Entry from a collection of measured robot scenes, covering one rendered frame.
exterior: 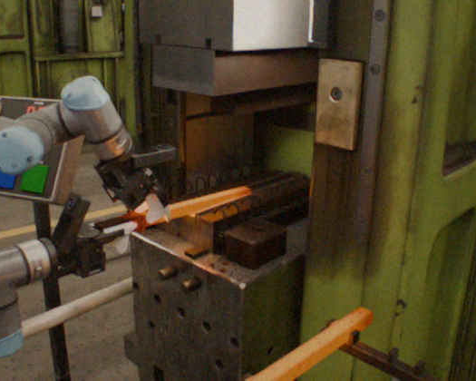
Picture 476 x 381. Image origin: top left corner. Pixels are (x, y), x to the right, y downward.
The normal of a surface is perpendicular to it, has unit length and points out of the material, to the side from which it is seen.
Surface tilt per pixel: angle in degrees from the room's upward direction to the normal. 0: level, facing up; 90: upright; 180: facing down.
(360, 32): 90
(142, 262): 90
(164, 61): 90
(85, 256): 90
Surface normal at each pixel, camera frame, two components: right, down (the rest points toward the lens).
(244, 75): 0.74, 0.23
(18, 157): 0.04, 0.31
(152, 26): -0.68, 0.22
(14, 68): 0.51, 0.29
